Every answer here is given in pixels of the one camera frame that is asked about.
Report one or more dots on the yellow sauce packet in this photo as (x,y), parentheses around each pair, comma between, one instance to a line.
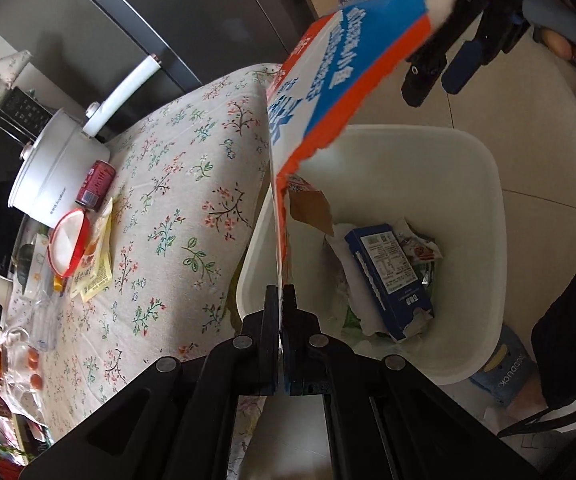
(97,270)

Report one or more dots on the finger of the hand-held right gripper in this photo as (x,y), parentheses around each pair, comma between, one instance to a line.
(463,65)
(433,55)

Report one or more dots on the clear plastic box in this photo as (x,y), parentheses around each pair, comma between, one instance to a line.
(45,315)

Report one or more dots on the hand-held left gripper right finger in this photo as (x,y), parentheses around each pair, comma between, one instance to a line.
(293,355)

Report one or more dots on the torn printed cardboard sheet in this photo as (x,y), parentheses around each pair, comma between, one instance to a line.
(348,70)

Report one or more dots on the floral tablecloth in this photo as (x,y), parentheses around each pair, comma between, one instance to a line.
(178,240)

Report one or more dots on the red drink can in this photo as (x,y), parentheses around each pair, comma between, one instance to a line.
(95,185)

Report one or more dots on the blue carton box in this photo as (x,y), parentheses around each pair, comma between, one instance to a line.
(388,275)

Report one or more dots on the blue slipper with yellow duck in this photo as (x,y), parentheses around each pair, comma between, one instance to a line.
(503,375)

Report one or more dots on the white plastic bin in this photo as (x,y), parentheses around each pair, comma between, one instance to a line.
(418,170)

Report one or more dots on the brown cardboard scrap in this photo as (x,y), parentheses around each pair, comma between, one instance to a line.
(310,210)

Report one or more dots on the white electric pot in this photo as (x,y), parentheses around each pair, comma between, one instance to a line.
(58,170)

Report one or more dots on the dark green pumpkin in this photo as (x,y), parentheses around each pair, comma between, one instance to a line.
(24,255)

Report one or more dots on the grey refrigerator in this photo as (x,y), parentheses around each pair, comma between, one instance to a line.
(168,20)

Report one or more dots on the red white wrapper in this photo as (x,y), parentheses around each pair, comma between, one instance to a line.
(423,250)

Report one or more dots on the small orange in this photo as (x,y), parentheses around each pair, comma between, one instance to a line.
(33,357)
(36,380)

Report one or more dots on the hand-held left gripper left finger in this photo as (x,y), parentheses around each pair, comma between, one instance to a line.
(268,350)

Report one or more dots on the grey blue open slipper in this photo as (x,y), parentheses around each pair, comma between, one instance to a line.
(553,15)

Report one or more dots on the red rimmed white lid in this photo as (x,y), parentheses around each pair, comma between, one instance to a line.
(68,242)

